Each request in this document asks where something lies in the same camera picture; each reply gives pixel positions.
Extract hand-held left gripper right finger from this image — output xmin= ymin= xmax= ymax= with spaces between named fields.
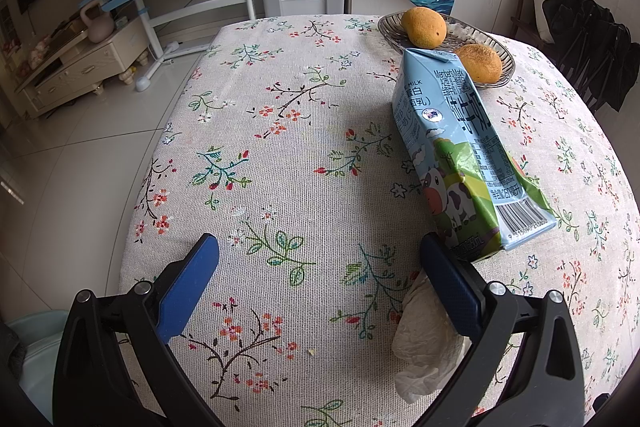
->
xmin=417 ymin=232 xmax=586 ymax=427

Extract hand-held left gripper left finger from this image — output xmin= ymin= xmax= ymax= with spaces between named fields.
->
xmin=51 ymin=233 xmax=226 ymax=427

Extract white tissue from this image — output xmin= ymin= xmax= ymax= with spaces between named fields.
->
xmin=391 ymin=269 xmax=473 ymax=403

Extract blue milk carton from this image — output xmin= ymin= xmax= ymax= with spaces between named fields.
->
xmin=391 ymin=48 xmax=557 ymax=264

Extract light blue plastic stool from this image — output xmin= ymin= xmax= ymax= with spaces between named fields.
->
xmin=5 ymin=311 xmax=68 ymax=408

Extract floral tablecloth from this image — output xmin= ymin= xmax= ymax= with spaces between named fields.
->
xmin=117 ymin=13 xmax=640 ymax=427

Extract yellow mango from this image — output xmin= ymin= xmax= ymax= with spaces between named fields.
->
xmin=454 ymin=44 xmax=503 ymax=84
xmin=401 ymin=7 xmax=447 ymax=49

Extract cream television cabinet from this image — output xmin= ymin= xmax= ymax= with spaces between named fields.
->
xmin=14 ymin=14 xmax=151 ymax=118

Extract grey glass fruit plate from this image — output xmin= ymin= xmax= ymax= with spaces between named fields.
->
xmin=377 ymin=10 xmax=516 ymax=88

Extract pink jug vase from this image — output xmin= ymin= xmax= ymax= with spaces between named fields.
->
xmin=80 ymin=1 xmax=116 ymax=44

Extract black folding chairs stack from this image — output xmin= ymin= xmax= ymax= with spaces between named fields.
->
xmin=542 ymin=0 xmax=640 ymax=112

